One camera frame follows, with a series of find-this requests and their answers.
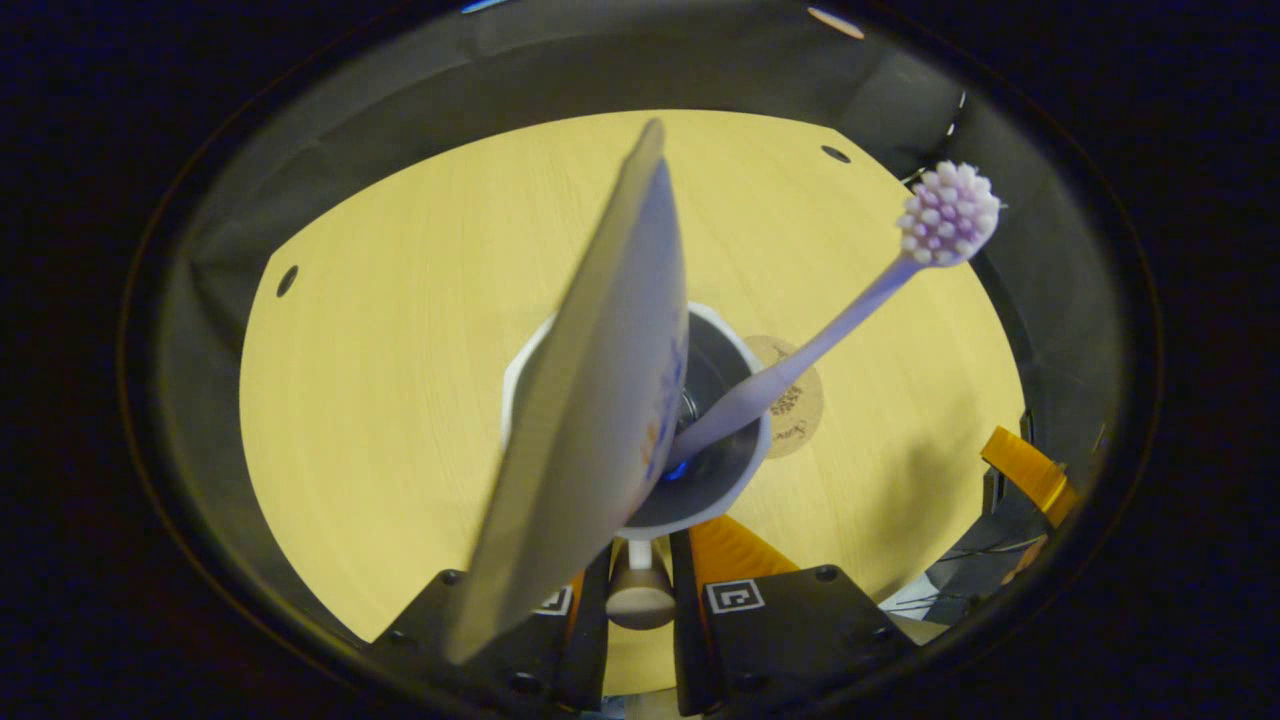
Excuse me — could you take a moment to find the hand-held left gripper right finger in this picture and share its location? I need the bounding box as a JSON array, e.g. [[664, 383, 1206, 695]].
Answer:
[[668, 515, 916, 716]]

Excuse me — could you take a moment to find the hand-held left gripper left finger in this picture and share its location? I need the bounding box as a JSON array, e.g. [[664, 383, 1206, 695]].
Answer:
[[365, 545, 613, 713]]

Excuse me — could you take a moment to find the white cup with wooden handle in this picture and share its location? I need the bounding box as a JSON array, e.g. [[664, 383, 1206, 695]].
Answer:
[[500, 300, 773, 631]]

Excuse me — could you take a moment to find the round cork coaster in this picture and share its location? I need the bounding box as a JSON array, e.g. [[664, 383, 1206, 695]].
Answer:
[[745, 335, 826, 459]]

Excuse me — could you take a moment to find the white toothpaste tube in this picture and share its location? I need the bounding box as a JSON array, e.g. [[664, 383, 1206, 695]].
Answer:
[[445, 118, 691, 666]]

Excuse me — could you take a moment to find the lilac toothbrush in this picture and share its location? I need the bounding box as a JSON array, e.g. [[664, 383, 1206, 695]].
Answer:
[[665, 160, 1003, 471]]

